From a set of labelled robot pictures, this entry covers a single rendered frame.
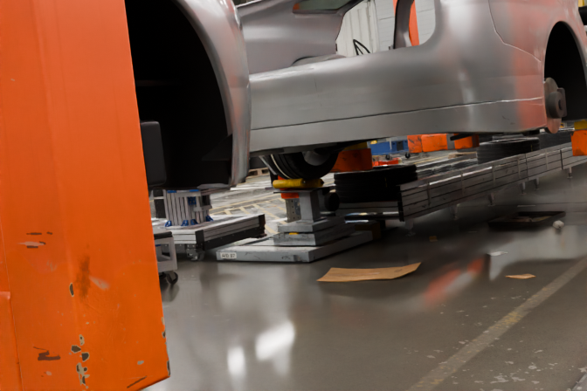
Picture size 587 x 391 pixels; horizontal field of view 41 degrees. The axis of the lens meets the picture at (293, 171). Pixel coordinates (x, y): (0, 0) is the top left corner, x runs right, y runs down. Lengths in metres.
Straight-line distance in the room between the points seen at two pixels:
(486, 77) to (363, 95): 0.61
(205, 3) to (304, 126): 2.12
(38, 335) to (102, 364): 0.11
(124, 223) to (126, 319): 0.14
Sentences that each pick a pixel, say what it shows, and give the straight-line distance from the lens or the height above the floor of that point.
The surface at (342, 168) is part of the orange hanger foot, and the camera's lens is 5.86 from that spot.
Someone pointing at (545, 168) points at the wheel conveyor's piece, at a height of 0.19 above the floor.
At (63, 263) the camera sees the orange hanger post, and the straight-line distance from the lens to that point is 1.13.
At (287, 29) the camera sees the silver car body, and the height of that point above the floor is 1.56.
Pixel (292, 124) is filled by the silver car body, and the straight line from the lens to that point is 4.23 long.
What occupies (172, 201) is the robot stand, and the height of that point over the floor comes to 0.43.
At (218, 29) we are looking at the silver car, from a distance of 2.18.
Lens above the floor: 0.88
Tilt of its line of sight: 3 degrees down
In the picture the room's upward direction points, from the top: 7 degrees counter-clockwise
